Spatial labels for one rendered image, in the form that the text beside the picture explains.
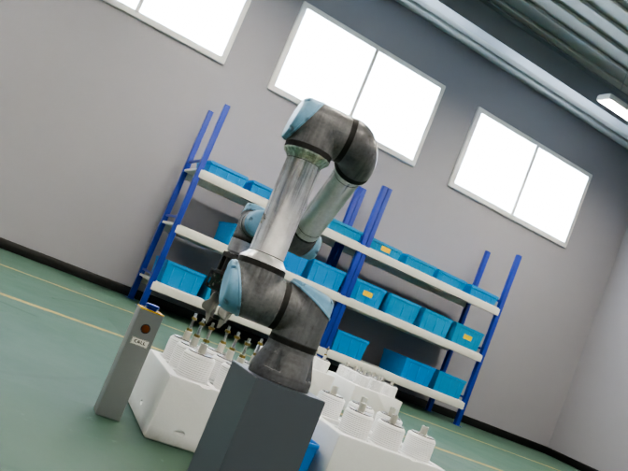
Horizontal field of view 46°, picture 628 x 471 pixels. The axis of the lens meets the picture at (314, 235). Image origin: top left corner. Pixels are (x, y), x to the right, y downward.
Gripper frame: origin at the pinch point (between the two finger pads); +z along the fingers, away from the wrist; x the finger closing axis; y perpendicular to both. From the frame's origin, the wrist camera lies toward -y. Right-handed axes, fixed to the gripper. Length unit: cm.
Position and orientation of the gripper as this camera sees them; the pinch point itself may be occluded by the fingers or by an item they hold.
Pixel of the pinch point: (215, 321)
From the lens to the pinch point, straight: 214.0
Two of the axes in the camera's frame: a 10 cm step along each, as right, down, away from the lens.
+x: 8.3, 2.9, -4.7
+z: -3.8, 9.2, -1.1
